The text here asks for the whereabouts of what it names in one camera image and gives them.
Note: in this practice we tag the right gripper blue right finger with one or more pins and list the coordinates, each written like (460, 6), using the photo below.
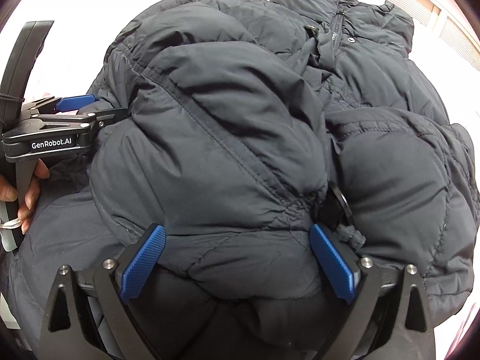
(355, 280)

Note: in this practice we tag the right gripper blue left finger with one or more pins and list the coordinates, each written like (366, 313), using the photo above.
(120, 280)

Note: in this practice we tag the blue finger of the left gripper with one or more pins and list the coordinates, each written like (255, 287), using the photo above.
(75, 103)

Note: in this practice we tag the black puffer down coat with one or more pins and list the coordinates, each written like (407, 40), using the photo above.
(248, 121)

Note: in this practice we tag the person's left hand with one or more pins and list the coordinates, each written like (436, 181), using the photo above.
(28, 207)

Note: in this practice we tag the beige slatted headboard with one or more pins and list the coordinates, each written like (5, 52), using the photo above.
(447, 21)

